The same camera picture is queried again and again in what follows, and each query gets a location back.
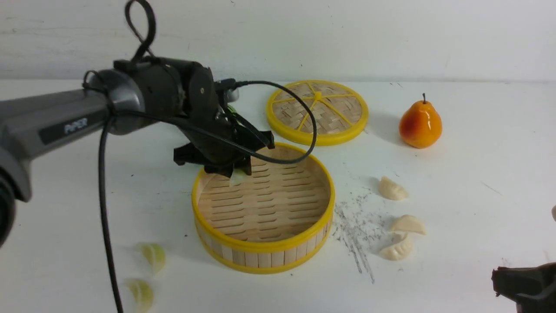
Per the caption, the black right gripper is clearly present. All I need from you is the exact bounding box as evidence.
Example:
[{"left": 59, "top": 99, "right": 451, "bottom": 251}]
[{"left": 492, "top": 262, "right": 556, "bottom": 313}]

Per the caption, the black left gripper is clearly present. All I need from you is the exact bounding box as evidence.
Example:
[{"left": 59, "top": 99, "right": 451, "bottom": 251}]
[{"left": 114, "top": 57, "right": 275, "bottom": 178}]

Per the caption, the green dumpling top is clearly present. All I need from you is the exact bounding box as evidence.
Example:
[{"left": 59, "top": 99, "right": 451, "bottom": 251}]
[{"left": 229, "top": 169, "right": 248, "bottom": 186}]

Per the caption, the green dumpling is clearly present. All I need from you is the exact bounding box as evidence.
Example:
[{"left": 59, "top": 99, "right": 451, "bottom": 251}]
[
  {"left": 229, "top": 169, "right": 248, "bottom": 186},
  {"left": 125, "top": 279, "right": 154, "bottom": 313},
  {"left": 137, "top": 243, "right": 167, "bottom": 275}
]

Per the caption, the white dumpling bottom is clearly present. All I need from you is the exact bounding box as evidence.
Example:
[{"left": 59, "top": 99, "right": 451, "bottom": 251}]
[{"left": 379, "top": 233, "right": 414, "bottom": 261}]

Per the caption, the white dumpling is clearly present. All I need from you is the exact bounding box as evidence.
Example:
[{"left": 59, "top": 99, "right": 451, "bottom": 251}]
[
  {"left": 379, "top": 233, "right": 414, "bottom": 261},
  {"left": 378, "top": 176, "right": 409, "bottom": 201},
  {"left": 389, "top": 215, "right": 428, "bottom": 235}
]

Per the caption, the green dumpling bottom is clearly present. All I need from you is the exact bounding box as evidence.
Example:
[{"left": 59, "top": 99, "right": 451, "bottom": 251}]
[{"left": 125, "top": 279, "right": 154, "bottom": 313}]

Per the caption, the white dumpling top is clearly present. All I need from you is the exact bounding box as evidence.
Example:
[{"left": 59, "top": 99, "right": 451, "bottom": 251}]
[{"left": 378, "top": 176, "right": 409, "bottom": 201}]

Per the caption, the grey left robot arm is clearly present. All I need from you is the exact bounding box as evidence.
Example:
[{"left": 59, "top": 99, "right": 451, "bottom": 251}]
[{"left": 0, "top": 56, "right": 275, "bottom": 243}]

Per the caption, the bamboo steamer tray yellow rim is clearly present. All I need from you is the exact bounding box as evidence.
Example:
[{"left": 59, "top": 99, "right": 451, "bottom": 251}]
[{"left": 192, "top": 155, "right": 335, "bottom": 275}]

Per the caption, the woven bamboo steamer lid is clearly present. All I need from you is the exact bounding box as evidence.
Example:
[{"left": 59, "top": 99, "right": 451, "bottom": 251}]
[{"left": 265, "top": 80, "right": 369, "bottom": 146}]

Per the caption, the orange toy pear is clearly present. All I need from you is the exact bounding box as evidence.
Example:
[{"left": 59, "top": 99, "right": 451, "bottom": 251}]
[{"left": 398, "top": 93, "right": 443, "bottom": 149}]

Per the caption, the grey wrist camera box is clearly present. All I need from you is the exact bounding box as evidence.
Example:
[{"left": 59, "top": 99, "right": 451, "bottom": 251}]
[{"left": 224, "top": 88, "right": 239, "bottom": 103}]

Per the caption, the black cable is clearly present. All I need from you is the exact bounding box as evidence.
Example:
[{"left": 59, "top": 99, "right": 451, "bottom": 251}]
[{"left": 83, "top": 0, "right": 318, "bottom": 313}]

